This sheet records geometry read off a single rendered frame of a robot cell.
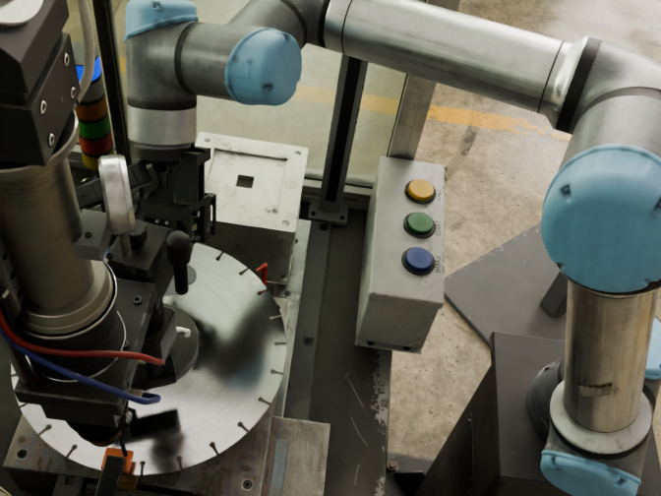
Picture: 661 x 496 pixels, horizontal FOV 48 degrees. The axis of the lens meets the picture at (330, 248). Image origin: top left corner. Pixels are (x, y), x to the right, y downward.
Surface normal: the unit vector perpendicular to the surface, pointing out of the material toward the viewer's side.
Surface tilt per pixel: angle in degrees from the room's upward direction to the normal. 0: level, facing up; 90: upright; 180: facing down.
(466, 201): 0
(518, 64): 51
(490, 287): 0
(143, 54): 63
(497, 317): 0
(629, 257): 83
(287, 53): 73
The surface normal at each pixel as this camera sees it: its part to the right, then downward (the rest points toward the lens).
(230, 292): 0.11, -0.60
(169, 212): -0.27, 0.33
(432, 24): -0.16, -0.29
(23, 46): 0.78, -0.32
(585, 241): -0.45, 0.59
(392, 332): -0.10, 0.78
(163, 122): 0.22, 0.36
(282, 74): 0.89, 0.21
